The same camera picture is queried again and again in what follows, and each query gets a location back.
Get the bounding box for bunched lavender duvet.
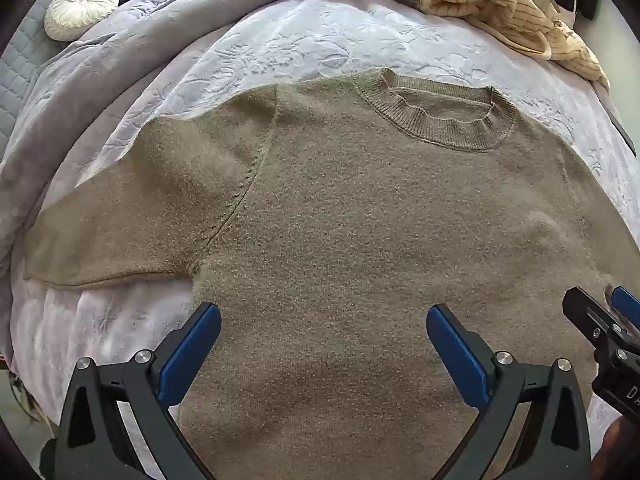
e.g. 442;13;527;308
0;0;321;261

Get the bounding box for olive knit sweater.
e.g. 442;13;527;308
22;67;640;480

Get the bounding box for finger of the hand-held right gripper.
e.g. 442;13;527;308
562;287;621;346
610;286;640;336

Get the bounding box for lavender embossed bed blanket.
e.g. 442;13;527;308
10;0;640;480

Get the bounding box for round white cushion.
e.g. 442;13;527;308
44;0;120;42

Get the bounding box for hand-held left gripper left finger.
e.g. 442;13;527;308
52;301;222;480

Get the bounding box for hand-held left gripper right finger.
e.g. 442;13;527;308
426;303;593;480

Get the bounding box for person's right hand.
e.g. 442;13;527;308
592;417;640;480

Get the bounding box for grey quilted bedspread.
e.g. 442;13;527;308
0;0;136;136

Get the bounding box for cream striped garment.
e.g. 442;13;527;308
417;0;611;91

